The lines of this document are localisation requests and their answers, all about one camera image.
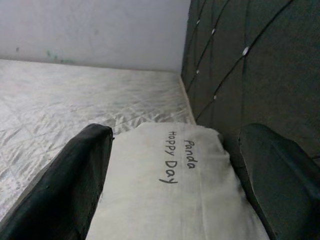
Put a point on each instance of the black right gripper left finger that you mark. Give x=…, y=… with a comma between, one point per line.
x=65, y=190

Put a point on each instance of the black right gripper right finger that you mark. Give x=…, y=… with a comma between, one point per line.
x=287, y=195

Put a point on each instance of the white panda print pillow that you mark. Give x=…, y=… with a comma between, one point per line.
x=155, y=200

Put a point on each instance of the white quilted mattress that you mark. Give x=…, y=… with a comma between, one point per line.
x=62, y=100

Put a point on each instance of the dark tufted headboard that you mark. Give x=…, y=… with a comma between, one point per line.
x=262, y=75

